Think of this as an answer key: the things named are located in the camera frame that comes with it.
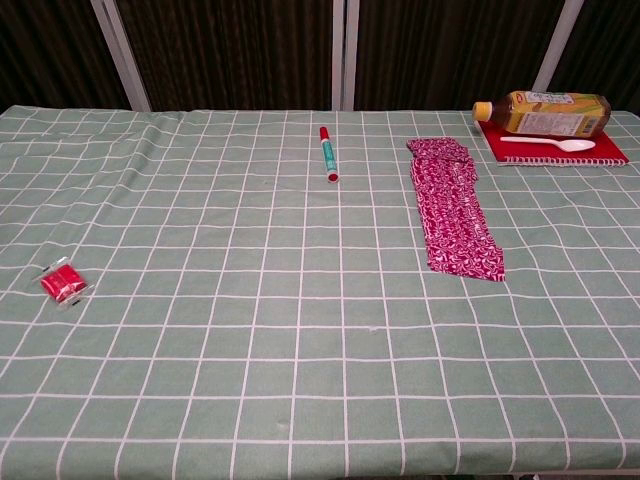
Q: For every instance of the long red patterned cloth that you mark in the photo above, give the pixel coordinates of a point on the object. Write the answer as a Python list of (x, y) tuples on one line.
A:
[(450, 200)]

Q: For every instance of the red green marker pen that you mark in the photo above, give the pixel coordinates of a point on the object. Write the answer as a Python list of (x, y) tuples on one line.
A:
[(329, 152)]

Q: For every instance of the green white checked tablecloth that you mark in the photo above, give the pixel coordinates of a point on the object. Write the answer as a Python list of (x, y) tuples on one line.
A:
[(250, 325)]

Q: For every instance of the dark ribbed curtain panel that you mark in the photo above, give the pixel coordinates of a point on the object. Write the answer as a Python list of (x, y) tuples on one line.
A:
[(225, 50), (615, 45), (50, 50), (450, 50)]

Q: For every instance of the red spiral notebook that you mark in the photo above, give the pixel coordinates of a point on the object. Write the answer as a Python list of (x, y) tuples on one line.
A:
[(545, 155)]

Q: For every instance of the yellow capped tea bottle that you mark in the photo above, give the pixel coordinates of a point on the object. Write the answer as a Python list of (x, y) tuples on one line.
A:
[(550, 117)]

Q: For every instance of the red sachet in clear wrapper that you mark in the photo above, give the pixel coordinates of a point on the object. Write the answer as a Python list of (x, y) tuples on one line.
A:
[(62, 281)]

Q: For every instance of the white plastic spoon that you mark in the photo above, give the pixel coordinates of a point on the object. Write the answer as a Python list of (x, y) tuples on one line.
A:
[(575, 145)]

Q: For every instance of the white frame post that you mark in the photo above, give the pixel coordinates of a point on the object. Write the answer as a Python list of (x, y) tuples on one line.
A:
[(557, 47), (122, 55), (345, 50)]

